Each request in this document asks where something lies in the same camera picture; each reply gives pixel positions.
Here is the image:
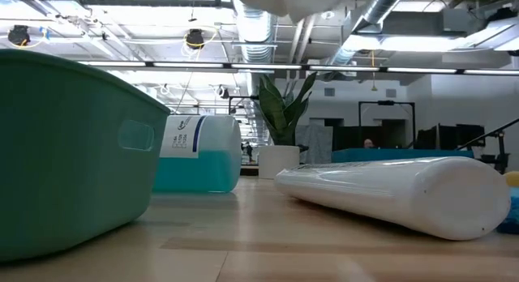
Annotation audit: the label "white spray bottle blue collar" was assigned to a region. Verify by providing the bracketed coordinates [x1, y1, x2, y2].
[152, 114, 243, 194]

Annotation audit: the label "white lotion bottle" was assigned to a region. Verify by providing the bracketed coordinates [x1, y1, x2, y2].
[274, 156, 513, 241]

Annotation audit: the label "yellow cloth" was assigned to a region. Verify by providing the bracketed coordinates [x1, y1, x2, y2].
[503, 170, 519, 189]

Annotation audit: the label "blue sponge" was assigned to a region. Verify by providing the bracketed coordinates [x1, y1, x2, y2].
[495, 186, 519, 236]

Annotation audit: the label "green snake plant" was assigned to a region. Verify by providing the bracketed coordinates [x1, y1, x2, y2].
[253, 70, 319, 147]

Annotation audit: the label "white plant pot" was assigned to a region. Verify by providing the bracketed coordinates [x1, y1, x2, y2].
[257, 144, 302, 181]

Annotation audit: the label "grey curtain panel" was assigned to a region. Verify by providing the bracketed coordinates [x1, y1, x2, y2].
[295, 124, 334, 165]

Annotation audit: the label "long ceiling light bar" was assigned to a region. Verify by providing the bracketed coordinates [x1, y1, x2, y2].
[79, 60, 519, 76]

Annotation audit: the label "blue tray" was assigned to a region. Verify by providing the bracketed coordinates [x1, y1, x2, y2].
[330, 147, 475, 165]

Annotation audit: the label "small teal plastic bin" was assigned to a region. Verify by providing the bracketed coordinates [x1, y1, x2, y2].
[0, 49, 172, 263]

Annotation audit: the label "black monitors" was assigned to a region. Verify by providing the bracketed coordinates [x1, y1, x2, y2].
[416, 123, 487, 151]

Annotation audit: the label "black tripod stand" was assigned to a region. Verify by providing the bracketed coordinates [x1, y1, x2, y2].
[457, 117, 519, 176]

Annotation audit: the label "corrugated silver air duct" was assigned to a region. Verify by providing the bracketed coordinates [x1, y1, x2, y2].
[232, 0, 280, 65]

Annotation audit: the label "black ceiling cable reel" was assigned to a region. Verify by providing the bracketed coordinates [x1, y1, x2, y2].
[184, 28, 208, 51]
[6, 24, 32, 47]

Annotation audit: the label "yellow hanging cord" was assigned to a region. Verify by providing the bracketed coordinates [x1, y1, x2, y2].
[370, 49, 379, 92]

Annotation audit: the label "black frame stand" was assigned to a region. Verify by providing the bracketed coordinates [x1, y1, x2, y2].
[358, 100, 417, 150]

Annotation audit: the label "spiral silver air duct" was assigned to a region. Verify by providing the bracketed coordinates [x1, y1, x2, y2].
[326, 0, 410, 67]

